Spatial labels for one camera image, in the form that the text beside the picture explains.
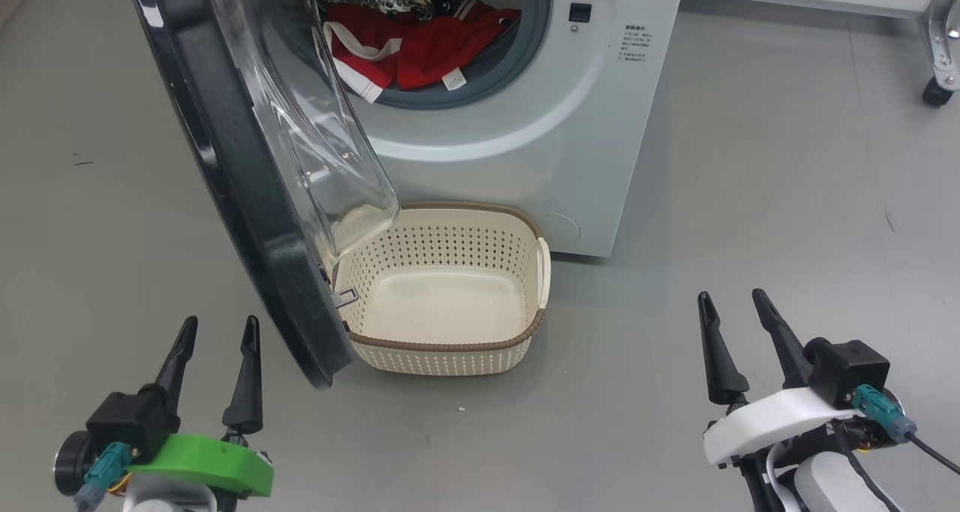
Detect red garment with white trim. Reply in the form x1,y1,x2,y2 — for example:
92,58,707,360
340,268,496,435
324,2,410,105

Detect red garment with label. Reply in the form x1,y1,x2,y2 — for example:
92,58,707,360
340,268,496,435
394,6,522,93

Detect left arm cable teal connector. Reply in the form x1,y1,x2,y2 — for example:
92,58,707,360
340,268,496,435
73,442,134,512

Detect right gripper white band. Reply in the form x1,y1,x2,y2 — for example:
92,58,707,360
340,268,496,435
697,288,860,467

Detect black round glass washer door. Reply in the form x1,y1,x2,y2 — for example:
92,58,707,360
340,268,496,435
124,0,401,390

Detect metal frame leg with caster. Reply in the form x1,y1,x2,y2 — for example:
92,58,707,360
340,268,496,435
919,0,960,109

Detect cream perforated basket brown rim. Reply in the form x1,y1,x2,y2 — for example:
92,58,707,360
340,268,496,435
330,201,552,376

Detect right arm cable teal connector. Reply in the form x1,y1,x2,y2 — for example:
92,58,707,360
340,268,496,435
853,385,960,475

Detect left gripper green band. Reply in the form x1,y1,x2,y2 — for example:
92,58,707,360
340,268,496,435
126,316,275,498

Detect white front-load washing machine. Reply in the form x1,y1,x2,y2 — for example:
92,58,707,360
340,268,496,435
285,0,687,258

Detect arm cable teal connector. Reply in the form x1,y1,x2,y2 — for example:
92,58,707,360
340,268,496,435
853,385,960,475
73,442,134,512

